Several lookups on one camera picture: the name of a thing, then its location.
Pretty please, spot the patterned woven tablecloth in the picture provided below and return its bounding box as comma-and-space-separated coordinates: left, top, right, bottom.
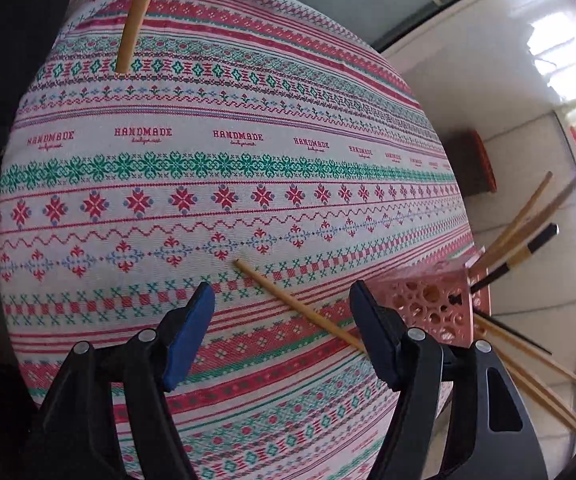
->
0, 0, 489, 480

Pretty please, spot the pink perforated chopstick holder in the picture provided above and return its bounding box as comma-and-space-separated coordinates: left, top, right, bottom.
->
377, 259, 494, 348

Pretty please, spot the red plastic stool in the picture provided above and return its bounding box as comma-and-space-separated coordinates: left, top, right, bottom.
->
443, 129, 498, 196

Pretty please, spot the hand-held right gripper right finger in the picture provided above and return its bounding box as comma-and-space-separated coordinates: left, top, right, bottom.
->
349, 280, 550, 480

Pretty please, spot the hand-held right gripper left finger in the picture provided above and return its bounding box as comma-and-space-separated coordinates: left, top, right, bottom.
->
22, 281, 217, 480

